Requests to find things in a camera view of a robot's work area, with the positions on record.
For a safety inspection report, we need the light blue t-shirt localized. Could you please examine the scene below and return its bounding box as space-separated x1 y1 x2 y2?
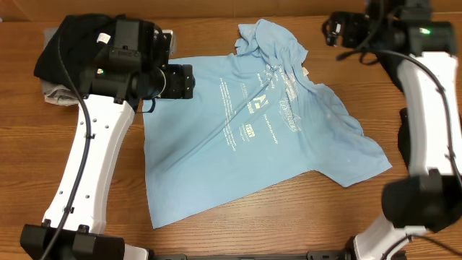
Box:
144 19 391 228

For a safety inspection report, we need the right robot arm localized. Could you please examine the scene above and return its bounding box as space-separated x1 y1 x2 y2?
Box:
307 1 461 259

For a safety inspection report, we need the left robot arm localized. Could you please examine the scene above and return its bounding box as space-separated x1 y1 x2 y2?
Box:
19 14 195 259

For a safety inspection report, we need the black garment on right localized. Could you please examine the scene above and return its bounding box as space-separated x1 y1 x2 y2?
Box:
378 54 411 168

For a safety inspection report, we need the folded black garment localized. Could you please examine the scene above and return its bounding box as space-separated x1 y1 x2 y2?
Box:
34 14 116 88

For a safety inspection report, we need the folded grey garment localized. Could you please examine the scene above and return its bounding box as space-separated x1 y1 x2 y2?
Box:
40 27 79 106

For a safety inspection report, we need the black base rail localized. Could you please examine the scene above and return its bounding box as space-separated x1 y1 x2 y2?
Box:
147 249 356 260

